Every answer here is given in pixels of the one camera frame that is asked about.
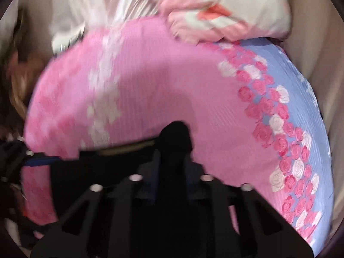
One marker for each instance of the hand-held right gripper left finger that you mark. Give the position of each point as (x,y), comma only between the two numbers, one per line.
(159,174)

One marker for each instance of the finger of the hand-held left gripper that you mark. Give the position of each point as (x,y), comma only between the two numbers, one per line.
(44,161)

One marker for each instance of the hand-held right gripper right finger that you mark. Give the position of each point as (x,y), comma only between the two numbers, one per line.
(186,176)

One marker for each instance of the black pants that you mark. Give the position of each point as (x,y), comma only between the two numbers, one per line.
(107,164)

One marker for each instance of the brown furry object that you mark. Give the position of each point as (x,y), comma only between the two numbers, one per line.
(24,75)

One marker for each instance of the pink floral bed sheet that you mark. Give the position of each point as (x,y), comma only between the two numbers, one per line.
(166,86)

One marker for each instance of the white cloth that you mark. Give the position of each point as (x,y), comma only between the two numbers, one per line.
(88,8)

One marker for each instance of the white pink floral quilt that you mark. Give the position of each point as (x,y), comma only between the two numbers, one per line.
(242,8)

